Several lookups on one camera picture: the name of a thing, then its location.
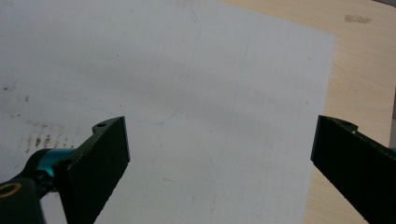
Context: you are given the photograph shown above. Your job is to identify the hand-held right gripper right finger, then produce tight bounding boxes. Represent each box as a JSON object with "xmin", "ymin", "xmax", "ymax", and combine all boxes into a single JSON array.
[{"xmin": 310, "ymin": 114, "xmax": 396, "ymax": 224}]

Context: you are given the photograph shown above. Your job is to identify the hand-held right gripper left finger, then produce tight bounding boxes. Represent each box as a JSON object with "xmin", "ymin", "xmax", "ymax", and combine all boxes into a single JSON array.
[{"xmin": 51, "ymin": 116, "xmax": 131, "ymax": 224}]

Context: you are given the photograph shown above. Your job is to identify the white mat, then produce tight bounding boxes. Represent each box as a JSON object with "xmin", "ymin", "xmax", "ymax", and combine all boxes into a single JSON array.
[{"xmin": 0, "ymin": 0, "xmax": 337, "ymax": 224}]

